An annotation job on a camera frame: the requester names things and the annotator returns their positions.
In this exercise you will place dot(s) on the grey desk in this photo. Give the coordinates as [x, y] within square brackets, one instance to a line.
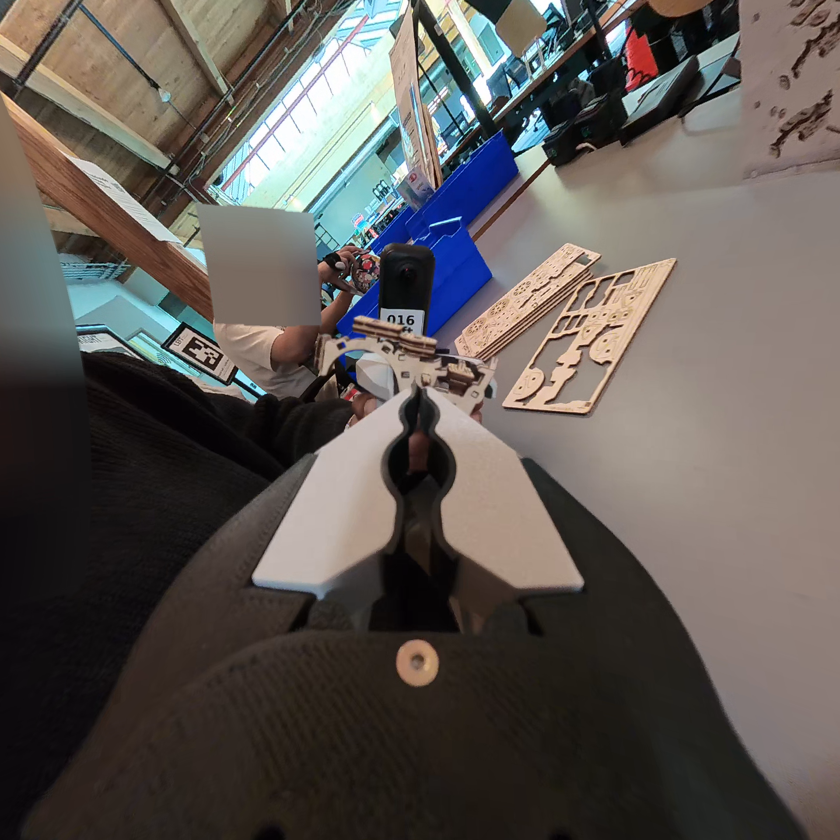
[722, 394]

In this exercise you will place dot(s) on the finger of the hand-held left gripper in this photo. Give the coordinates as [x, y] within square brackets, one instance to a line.
[374, 377]
[459, 359]

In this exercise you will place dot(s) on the round colourful object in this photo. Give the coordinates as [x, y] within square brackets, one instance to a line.
[367, 272]

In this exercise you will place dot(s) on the black framed direction sign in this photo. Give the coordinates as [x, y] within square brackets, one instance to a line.
[102, 340]

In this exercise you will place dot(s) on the person's left hand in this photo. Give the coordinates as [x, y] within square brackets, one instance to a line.
[364, 408]

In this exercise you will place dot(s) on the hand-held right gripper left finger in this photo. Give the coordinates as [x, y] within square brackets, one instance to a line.
[328, 525]

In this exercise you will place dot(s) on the framed marker sign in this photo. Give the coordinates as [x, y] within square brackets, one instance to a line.
[203, 354]

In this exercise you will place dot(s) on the wooden display board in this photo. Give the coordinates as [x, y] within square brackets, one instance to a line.
[410, 98]

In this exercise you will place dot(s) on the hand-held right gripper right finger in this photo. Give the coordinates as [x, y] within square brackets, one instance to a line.
[505, 525]

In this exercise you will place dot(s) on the white paper notice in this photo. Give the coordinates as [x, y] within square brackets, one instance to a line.
[124, 197]

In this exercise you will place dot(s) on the wooden model assembly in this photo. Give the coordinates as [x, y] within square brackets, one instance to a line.
[420, 374]

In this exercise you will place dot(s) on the white printed box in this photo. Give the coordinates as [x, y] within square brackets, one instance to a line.
[415, 187]

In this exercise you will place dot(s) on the black metal post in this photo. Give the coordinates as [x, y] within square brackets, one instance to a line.
[459, 72]

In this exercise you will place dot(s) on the black equipment case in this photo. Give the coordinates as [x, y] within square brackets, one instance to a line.
[663, 95]

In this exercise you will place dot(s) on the punched-out wooden part sheet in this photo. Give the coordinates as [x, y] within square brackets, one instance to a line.
[590, 341]

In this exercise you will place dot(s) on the wooden beam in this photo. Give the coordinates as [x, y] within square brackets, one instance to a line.
[118, 216]

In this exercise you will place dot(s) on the stack of wooden part sheets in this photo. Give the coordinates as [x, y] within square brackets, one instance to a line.
[525, 302]

